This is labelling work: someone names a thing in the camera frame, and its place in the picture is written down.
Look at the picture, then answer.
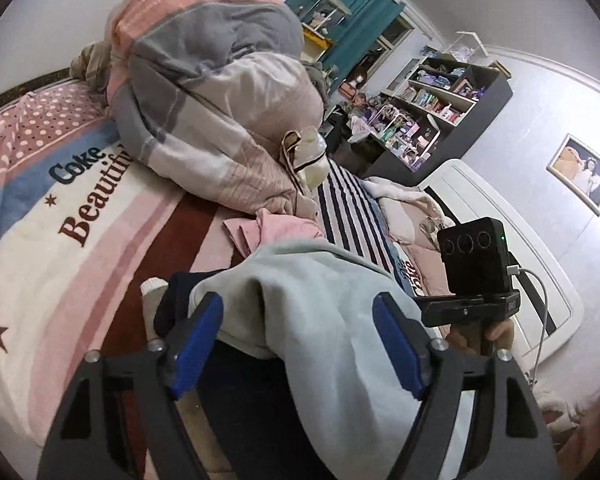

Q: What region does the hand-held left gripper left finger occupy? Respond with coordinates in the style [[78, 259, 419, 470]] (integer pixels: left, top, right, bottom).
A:
[[36, 292, 226, 480]]

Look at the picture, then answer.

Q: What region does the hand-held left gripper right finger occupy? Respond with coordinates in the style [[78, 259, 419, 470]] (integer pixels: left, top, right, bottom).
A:
[[371, 292, 561, 480]]

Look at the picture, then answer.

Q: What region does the light blue sweatshirt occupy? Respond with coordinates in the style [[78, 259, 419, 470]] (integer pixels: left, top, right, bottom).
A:
[[190, 242, 452, 480]]

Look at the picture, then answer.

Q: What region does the person's right hand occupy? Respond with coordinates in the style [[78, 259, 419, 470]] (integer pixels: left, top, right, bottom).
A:
[[445, 319, 516, 357]]

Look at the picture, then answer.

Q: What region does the dusty pink pillow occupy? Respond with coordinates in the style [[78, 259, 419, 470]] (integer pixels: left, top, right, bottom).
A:
[[380, 195, 457, 297]]

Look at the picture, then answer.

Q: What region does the white bed headboard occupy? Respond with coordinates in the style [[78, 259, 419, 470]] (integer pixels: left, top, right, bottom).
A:
[[420, 158, 585, 352]]

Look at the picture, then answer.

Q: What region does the cream fluffy cloth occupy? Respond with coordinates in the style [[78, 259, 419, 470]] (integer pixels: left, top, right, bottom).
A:
[[141, 277, 171, 339]]

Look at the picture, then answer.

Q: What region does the navy garment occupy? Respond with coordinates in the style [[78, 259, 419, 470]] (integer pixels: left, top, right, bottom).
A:
[[155, 271, 342, 480]]

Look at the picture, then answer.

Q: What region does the white fleece throw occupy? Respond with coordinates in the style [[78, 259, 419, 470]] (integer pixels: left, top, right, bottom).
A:
[[362, 176, 422, 202]]

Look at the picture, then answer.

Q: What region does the pink garment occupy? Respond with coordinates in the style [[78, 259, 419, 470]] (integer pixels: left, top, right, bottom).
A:
[[223, 208, 327, 257]]

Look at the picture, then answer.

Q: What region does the dark bookshelf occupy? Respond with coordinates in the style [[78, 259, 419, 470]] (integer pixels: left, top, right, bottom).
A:
[[365, 55, 514, 187]]

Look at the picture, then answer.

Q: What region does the striped fleece blanket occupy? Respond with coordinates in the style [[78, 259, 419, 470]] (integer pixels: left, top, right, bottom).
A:
[[0, 80, 411, 480]]

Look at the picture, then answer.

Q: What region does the cream cloth bag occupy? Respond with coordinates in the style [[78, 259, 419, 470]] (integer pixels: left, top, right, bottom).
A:
[[281, 126, 329, 194]]

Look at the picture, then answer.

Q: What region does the pink and grey duvet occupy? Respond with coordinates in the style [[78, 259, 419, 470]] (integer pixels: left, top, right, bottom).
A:
[[105, 0, 327, 222]]

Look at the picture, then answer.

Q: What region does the teal curtain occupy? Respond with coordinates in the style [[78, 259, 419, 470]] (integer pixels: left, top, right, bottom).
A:
[[285, 0, 407, 92]]

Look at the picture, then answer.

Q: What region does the yellow cabinet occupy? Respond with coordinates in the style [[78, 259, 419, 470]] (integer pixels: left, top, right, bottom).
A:
[[300, 27, 337, 64]]

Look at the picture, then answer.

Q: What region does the glass display case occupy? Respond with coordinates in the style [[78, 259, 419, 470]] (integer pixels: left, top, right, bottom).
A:
[[307, 0, 354, 36]]

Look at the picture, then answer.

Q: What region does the olive cloth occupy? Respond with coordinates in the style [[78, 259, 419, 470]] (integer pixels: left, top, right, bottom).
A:
[[70, 40, 114, 94]]

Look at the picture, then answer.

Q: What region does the white cable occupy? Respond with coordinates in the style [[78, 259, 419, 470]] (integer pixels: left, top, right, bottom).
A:
[[509, 266, 552, 387]]

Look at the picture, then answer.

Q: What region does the framed wall photo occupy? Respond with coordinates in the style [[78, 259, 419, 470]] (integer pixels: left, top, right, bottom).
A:
[[546, 133, 600, 217]]

